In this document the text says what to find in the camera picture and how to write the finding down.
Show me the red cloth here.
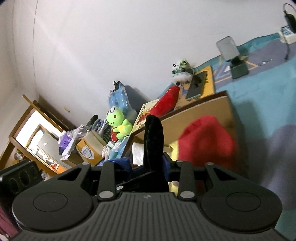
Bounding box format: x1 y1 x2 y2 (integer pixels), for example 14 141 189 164
178 115 237 170

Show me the yellow towel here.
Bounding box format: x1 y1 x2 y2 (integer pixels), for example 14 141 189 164
168 141 186 200

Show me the white cloth in box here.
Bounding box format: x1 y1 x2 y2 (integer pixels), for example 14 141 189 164
132 143 144 166

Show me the yellow small carton box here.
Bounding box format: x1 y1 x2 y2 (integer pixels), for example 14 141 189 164
76 130 106 166

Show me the illustrated picture book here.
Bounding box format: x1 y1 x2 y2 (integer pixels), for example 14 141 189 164
131 98 159 133

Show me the green frog plush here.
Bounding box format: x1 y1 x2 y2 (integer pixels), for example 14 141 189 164
106 106 132 140

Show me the red plush pillow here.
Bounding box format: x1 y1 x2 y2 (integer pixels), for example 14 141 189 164
149 85 180 118

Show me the purple white plastic bag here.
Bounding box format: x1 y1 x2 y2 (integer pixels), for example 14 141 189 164
58 125 89 161

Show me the blue plastic package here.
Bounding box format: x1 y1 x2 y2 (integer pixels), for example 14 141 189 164
108 81 138 124

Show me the silver laptop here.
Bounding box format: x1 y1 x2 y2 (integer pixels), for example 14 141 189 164
37 132 61 160

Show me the brown cardboard box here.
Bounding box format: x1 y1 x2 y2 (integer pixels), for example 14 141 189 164
122 90 238 172

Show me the black smartphone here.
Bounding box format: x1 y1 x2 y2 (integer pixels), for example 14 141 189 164
186 71 207 101

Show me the yellow book under phone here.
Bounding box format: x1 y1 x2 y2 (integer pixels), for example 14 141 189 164
176 65 216 110

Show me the left gripper black housing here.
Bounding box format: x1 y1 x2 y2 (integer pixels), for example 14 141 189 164
1 160 43 210

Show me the teal purple patterned bedsheet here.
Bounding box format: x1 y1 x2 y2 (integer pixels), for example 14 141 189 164
204 33 295 240

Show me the white power strip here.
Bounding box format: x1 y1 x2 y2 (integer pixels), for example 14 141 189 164
278 26 296 44

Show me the black charger plug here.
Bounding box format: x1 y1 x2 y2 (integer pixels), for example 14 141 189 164
284 10 296 28

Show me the wooden shelf frame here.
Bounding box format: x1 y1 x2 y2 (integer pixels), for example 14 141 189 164
1 95 80 176

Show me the black charger cable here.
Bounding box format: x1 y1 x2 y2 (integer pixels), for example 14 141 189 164
282 2 296 61

